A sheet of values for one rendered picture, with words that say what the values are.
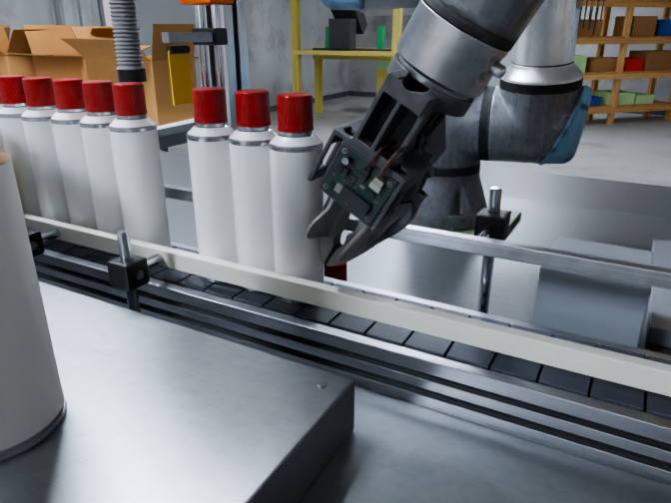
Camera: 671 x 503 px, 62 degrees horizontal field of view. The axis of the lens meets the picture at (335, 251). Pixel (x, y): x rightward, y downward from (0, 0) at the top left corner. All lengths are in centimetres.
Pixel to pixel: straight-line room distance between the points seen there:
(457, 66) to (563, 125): 47
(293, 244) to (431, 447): 22
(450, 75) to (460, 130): 47
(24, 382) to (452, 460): 31
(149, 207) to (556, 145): 57
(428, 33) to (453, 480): 32
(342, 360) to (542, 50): 53
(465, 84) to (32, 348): 35
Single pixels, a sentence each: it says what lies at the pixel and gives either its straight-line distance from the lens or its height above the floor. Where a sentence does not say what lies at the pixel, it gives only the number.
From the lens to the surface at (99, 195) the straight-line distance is 72.
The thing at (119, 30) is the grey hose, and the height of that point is 114.
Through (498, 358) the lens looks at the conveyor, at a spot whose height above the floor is 88.
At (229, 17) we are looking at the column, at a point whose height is 115.
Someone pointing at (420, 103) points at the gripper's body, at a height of 109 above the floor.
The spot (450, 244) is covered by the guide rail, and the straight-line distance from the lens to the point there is 53.
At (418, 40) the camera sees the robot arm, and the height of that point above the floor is 113.
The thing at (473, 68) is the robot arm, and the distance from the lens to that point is 42.
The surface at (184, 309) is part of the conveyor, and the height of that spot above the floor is 86.
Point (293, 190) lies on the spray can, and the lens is 52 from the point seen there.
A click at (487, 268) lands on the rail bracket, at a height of 91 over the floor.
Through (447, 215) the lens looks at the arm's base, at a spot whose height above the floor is 86.
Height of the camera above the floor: 114
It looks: 22 degrees down
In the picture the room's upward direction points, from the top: straight up
